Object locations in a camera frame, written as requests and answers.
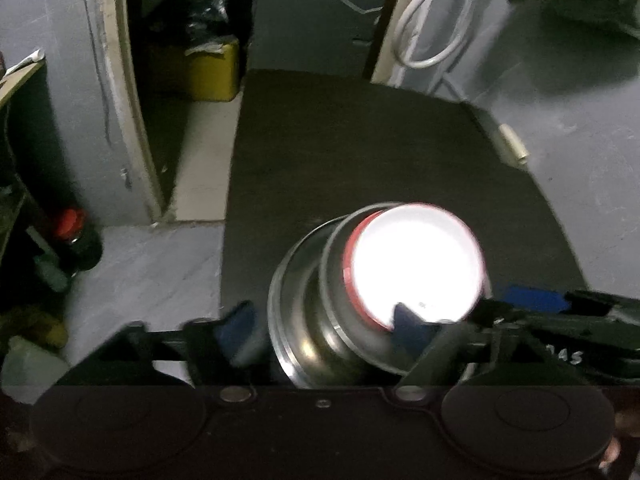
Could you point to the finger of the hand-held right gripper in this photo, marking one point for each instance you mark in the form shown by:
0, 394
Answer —
500, 317
535, 299

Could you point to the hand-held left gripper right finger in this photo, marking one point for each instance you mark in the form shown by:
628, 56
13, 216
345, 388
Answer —
407, 327

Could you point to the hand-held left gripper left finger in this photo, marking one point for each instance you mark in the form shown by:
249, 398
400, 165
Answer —
240, 332

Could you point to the white ceramic bowl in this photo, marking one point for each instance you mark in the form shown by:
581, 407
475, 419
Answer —
415, 260

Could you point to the deep stainless steel bowl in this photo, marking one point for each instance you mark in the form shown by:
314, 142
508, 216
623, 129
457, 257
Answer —
335, 285

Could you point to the person's right hand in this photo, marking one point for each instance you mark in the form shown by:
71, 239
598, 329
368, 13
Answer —
627, 425

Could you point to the red-capped dark jar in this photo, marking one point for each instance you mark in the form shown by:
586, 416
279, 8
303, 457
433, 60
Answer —
75, 235

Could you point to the green bottle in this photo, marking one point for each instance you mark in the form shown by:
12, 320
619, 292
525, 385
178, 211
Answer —
52, 272

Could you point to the yellow container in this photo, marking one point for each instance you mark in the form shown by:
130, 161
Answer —
35, 322

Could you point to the white plastic jug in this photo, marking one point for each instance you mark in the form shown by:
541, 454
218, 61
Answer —
30, 367

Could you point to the yellow bin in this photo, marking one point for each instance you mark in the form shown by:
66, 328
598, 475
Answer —
212, 75

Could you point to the black plastic bag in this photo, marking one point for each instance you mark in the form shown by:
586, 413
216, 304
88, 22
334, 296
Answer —
210, 10

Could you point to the dark cabinet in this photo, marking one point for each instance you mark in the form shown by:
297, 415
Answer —
310, 15

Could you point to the wooden counter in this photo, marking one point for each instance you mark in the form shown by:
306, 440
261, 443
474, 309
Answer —
20, 80

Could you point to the white crumpled paper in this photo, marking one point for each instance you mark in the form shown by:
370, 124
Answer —
26, 61

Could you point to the worn door frame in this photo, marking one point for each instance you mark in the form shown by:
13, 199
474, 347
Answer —
125, 90

